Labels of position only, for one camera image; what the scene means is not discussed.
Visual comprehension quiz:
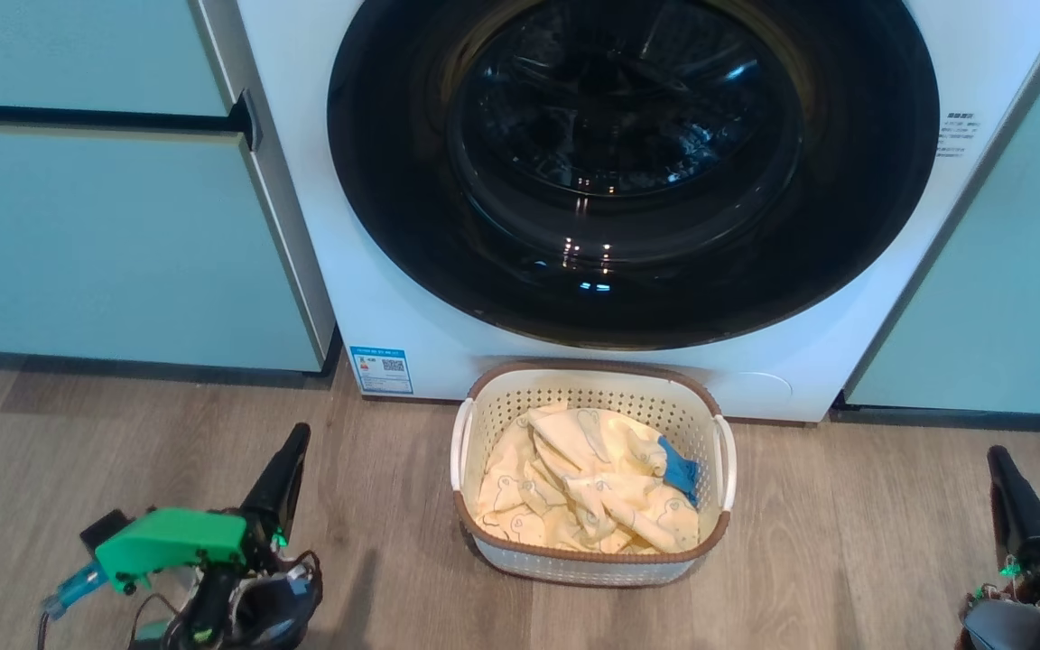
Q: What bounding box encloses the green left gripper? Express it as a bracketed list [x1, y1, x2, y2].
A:
[94, 422, 311, 593]

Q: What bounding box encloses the washing machine door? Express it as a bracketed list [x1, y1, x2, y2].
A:
[328, 0, 941, 351]

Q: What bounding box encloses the white front-load washing machine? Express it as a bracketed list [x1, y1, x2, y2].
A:
[236, 0, 1040, 425]

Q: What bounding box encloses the blue energy label sticker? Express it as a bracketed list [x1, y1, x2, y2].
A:
[349, 346, 414, 395]

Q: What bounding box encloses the teal cabinet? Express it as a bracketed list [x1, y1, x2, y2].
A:
[0, 0, 337, 374]
[845, 18, 1040, 418]

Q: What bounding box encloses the round drain filter cover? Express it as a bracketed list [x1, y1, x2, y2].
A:
[737, 371, 794, 409]

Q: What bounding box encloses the cream perforated laundry basket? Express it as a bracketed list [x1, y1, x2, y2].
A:
[450, 361, 738, 588]

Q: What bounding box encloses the printed text label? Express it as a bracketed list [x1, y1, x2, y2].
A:
[937, 111, 982, 161]

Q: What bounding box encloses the teal left camera connector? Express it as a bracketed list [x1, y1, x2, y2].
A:
[42, 562, 111, 620]

